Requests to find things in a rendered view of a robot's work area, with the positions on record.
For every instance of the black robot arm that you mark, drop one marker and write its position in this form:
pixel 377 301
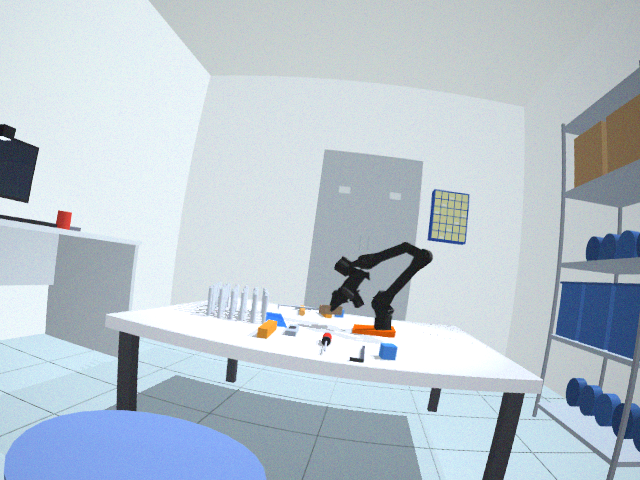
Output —
pixel 382 300

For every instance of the red-handled screwdriver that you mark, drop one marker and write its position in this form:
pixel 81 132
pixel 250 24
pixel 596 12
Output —
pixel 326 340

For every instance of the blue taped strip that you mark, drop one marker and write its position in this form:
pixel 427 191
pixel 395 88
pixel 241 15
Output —
pixel 276 317

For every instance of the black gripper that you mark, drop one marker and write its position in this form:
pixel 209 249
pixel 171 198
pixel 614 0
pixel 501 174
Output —
pixel 343 294

